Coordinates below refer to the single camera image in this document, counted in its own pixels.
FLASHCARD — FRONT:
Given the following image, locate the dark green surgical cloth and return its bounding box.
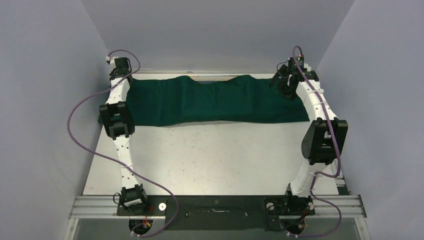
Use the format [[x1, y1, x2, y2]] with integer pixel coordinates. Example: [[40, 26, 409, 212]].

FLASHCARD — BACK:
[[126, 75, 309, 127]]

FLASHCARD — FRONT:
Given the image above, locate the metal wire mesh tray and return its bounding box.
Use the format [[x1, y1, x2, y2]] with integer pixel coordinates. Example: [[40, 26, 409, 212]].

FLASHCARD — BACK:
[[189, 74, 237, 84]]

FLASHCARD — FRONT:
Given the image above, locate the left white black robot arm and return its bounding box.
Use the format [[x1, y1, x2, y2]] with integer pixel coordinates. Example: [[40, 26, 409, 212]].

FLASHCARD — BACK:
[[99, 56, 149, 215]]

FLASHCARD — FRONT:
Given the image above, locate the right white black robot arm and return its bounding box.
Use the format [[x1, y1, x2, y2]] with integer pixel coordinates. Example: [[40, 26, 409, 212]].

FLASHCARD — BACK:
[[269, 64, 348, 216]]

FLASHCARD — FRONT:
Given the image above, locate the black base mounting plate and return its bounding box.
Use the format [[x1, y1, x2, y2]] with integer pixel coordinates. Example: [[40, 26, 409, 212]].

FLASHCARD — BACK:
[[116, 195, 316, 233]]

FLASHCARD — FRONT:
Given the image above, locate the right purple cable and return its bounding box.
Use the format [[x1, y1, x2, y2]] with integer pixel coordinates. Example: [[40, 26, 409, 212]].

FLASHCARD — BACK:
[[292, 45, 343, 239]]

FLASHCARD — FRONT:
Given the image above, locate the purple cable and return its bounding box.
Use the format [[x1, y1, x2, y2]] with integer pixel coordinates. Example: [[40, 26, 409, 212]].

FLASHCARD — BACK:
[[292, 45, 343, 239], [66, 49, 180, 239]]

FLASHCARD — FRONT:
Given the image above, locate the aluminium right side rail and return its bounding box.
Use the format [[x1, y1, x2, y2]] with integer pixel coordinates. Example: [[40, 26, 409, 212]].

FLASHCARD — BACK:
[[329, 158, 347, 195]]

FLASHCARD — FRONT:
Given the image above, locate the aluminium front frame rail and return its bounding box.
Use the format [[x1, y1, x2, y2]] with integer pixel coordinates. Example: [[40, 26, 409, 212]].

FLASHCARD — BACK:
[[69, 195, 367, 220]]

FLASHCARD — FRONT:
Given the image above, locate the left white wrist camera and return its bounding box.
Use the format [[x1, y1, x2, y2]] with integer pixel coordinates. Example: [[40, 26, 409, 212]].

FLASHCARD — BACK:
[[105, 55, 116, 65]]

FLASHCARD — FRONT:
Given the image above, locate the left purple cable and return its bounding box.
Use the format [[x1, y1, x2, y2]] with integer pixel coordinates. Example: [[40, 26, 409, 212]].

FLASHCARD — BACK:
[[66, 49, 180, 239]]

